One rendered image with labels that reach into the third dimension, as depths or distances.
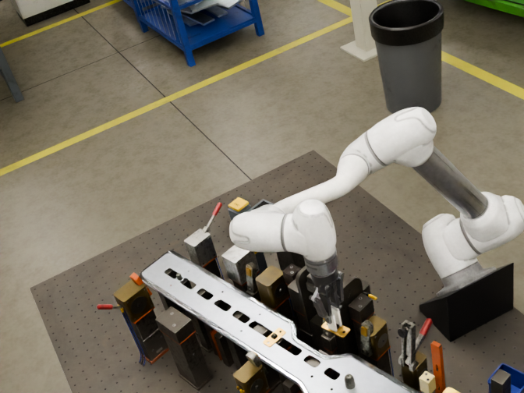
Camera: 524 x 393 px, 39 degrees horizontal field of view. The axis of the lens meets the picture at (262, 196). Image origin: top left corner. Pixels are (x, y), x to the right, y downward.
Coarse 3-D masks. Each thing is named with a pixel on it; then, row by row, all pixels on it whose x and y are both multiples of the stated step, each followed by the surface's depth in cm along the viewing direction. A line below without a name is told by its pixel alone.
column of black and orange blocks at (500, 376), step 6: (498, 372) 199; (504, 372) 199; (492, 378) 198; (498, 378) 198; (504, 378) 197; (510, 378) 198; (492, 384) 199; (498, 384) 197; (504, 384) 197; (510, 384) 200; (492, 390) 200; (498, 390) 198; (504, 390) 198; (510, 390) 201
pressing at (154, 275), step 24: (168, 264) 294; (192, 264) 291; (168, 288) 283; (216, 288) 278; (192, 312) 271; (216, 312) 268; (240, 312) 266; (264, 312) 263; (240, 336) 256; (264, 336) 254; (288, 336) 251; (264, 360) 246; (288, 360) 243; (336, 360) 239; (360, 360) 236; (312, 384) 233; (336, 384) 231; (360, 384) 229; (384, 384) 228
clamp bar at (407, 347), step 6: (402, 324) 217; (408, 324) 217; (414, 324) 216; (402, 330) 215; (408, 330) 216; (414, 330) 217; (402, 336) 215; (408, 336) 219; (414, 336) 218; (402, 342) 221; (408, 342) 221; (414, 342) 220; (402, 348) 222; (408, 348) 222; (414, 348) 221; (402, 354) 224; (408, 354) 223; (414, 354) 222; (402, 360) 225; (414, 360) 223
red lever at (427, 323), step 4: (428, 320) 225; (424, 324) 225; (428, 324) 225; (424, 328) 225; (428, 328) 225; (420, 332) 225; (424, 332) 225; (420, 336) 225; (424, 336) 225; (416, 340) 225; (420, 340) 225; (416, 344) 225; (420, 344) 225; (416, 348) 224; (408, 356) 225; (408, 360) 224; (408, 364) 224
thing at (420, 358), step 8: (416, 352) 228; (416, 360) 226; (424, 360) 226; (408, 368) 225; (416, 368) 224; (424, 368) 228; (408, 376) 228; (416, 376) 226; (408, 384) 231; (416, 384) 228
